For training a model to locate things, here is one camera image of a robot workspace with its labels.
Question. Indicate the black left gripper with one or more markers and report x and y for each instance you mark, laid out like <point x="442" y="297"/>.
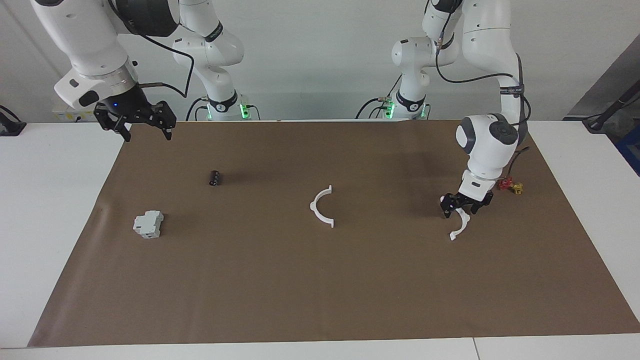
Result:
<point x="467" y="201"/>

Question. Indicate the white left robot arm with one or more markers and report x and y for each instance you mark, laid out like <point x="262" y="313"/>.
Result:
<point x="487" y="140"/>

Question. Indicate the white power strip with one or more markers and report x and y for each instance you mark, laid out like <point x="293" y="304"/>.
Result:
<point x="67" y="115"/>

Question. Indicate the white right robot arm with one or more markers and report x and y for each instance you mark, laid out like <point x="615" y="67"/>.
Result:
<point x="85" y="40"/>

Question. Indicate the brown paper mat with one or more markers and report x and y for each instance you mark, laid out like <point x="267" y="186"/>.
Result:
<point x="320" y="280"/>

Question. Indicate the black clamp foot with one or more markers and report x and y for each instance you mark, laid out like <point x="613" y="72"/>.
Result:
<point x="10" y="127"/>

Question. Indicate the black stand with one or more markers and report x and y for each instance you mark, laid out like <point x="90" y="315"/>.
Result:
<point x="597" y="122"/>

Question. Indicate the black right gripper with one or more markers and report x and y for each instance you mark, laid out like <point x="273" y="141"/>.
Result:
<point x="122" y="102"/>

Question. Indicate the blue crate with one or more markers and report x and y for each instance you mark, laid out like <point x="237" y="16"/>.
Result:
<point x="632" y="150"/>

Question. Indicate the black cylindrical capacitor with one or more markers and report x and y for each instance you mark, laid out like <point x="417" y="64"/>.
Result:
<point x="215" y="178"/>

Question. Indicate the white circuit breaker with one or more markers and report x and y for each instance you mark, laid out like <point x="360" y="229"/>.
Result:
<point x="147" y="225"/>

